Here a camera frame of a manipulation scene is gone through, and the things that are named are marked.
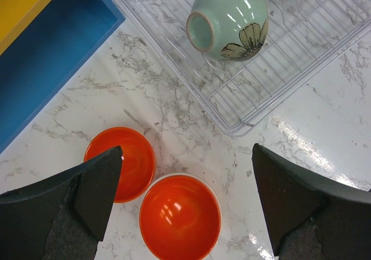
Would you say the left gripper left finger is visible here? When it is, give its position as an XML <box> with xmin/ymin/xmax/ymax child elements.
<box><xmin>1</xmin><ymin>147</ymin><xmax>123</xmax><ymax>259</ymax></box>

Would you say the orange bowl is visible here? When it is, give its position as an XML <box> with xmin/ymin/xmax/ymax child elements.
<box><xmin>84</xmin><ymin>127</ymin><xmax>157</xmax><ymax>203</ymax></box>
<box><xmin>139</xmin><ymin>173</ymin><xmax>222</xmax><ymax>259</ymax></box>

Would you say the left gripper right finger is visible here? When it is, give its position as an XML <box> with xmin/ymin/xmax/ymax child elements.
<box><xmin>252</xmin><ymin>144</ymin><xmax>370</xmax><ymax>259</ymax></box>

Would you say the white wire dish rack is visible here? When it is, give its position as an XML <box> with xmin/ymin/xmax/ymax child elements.
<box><xmin>112</xmin><ymin>0</ymin><xmax>370</xmax><ymax>138</ymax></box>

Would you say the pale green ceramic bowl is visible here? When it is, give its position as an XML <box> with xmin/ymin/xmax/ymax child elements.
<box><xmin>186</xmin><ymin>0</ymin><xmax>269</xmax><ymax>61</ymax></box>

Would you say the blue shelf unit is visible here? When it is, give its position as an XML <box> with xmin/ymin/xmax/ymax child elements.
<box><xmin>1</xmin><ymin>0</ymin><xmax>125</xmax><ymax>150</ymax></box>

